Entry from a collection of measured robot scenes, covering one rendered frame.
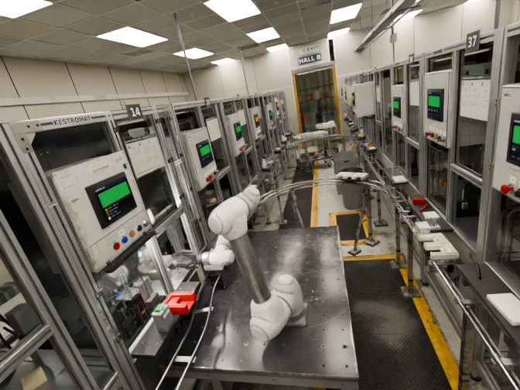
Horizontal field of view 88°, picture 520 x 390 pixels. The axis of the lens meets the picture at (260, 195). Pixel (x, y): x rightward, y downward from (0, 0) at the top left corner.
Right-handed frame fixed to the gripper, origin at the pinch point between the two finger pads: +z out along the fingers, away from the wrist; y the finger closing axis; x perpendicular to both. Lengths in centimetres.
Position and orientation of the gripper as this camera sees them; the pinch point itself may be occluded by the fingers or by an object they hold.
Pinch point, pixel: (177, 260)
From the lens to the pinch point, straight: 203.3
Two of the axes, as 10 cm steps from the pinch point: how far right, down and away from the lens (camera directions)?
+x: -2.0, 3.6, -9.1
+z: -9.6, 1.0, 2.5
